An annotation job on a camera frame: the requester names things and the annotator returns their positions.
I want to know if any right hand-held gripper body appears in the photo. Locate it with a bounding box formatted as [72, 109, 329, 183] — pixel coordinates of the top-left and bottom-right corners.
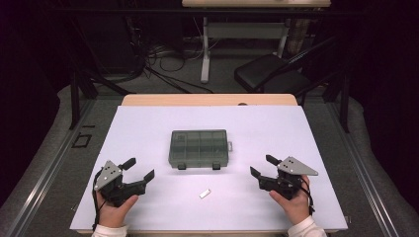
[258, 156, 319, 200]

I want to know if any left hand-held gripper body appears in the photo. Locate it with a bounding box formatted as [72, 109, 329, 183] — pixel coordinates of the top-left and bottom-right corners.
[94, 160, 147, 207]

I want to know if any grey translucent compartment box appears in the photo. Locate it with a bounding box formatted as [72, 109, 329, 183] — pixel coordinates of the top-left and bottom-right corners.
[168, 128, 233, 171]

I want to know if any person's left hand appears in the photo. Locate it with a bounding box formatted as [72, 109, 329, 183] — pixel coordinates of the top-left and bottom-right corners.
[97, 192, 139, 229]

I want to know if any person's right hand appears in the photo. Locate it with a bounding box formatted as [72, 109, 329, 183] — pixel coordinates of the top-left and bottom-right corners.
[269, 175, 312, 226]

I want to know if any white board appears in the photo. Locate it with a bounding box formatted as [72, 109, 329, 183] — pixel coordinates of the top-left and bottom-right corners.
[69, 105, 349, 231]

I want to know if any black folding chair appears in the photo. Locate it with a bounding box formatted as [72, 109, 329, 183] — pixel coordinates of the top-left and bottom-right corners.
[234, 36, 335, 97]

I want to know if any light wooden table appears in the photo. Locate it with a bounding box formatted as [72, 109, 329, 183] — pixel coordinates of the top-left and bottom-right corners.
[76, 93, 332, 237]

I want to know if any patterned woven basket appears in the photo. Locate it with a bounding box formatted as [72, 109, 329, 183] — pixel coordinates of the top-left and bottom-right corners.
[286, 18, 311, 56]

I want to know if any wooden desk with white legs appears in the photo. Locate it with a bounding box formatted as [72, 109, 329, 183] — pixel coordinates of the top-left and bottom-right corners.
[181, 0, 332, 84]

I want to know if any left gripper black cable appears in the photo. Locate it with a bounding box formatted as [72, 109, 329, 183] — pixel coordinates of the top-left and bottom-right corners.
[91, 169, 110, 231]

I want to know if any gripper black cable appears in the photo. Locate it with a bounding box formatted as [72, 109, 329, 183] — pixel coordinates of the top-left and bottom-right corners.
[297, 177, 316, 216]
[91, 169, 110, 231]

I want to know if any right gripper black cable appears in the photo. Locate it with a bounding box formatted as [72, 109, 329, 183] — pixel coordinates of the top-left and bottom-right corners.
[297, 177, 316, 216]

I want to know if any aluminium floor rail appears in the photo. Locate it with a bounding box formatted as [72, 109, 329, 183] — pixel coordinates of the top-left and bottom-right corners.
[5, 98, 97, 237]
[325, 102, 400, 237]

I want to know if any black metal frame stand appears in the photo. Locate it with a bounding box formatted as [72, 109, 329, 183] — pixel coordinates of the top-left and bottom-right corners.
[67, 68, 132, 131]
[321, 70, 351, 134]

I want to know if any bundle of floor cables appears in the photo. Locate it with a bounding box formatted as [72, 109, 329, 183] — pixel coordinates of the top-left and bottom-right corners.
[129, 18, 215, 95]

